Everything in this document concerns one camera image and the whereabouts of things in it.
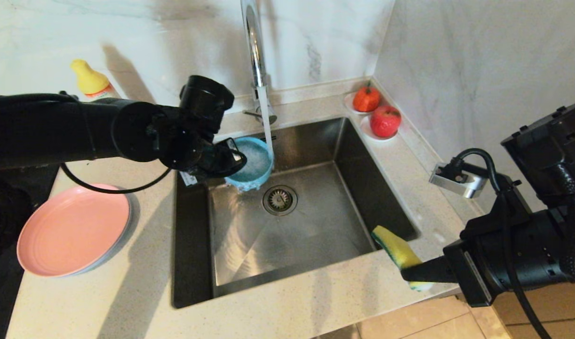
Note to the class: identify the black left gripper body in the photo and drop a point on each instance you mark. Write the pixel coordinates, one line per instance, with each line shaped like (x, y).
(188, 150)

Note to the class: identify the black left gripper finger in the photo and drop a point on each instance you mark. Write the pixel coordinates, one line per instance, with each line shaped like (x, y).
(224, 165)

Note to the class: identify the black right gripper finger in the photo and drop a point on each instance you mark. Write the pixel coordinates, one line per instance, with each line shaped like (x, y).
(428, 272)

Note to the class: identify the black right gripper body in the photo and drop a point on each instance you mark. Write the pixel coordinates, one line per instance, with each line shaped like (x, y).
(473, 278)

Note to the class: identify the blue bowl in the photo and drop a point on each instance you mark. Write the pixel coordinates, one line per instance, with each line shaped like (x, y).
(257, 165)

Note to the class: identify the yellow green sponge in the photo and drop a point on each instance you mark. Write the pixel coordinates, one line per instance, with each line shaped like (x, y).
(398, 247)

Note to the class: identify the chrome faucet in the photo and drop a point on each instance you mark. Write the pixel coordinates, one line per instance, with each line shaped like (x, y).
(255, 52)

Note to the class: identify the orange detergent bottle yellow cap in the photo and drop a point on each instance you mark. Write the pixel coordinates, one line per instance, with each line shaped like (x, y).
(92, 80)

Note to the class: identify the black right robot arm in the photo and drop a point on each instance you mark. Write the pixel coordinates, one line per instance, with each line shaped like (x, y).
(541, 245)

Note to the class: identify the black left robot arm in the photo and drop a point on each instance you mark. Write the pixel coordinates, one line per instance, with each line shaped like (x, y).
(57, 132)

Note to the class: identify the metal sink drain strainer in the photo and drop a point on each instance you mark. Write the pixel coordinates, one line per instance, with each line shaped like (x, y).
(280, 200)

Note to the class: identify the stainless steel sink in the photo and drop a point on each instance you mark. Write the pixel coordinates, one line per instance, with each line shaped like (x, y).
(315, 245)

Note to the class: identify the clear water stream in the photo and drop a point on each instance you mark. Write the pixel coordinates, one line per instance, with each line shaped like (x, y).
(267, 122)

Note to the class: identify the brown wooden cabinet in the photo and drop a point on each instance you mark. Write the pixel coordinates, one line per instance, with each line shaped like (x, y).
(560, 315)

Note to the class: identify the light blue plate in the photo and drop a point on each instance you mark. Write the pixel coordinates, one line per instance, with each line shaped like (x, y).
(126, 230)

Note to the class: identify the small white dish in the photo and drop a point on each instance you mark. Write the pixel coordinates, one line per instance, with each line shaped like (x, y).
(347, 102)
(370, 134)

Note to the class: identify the pink plate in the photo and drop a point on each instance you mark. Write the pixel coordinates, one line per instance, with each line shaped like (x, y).
(71, 230)

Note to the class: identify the red toy apple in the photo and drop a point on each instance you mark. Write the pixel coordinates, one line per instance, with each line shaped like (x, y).
(385, 121)

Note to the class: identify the orange toy persimmon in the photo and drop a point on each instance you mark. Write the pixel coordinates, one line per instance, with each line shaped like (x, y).
(366, 99)

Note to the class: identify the black induction cooktop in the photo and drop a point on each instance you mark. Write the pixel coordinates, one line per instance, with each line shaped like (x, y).
(5, 301)

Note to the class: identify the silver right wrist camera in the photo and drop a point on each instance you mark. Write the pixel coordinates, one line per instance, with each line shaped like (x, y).
(461, 183)

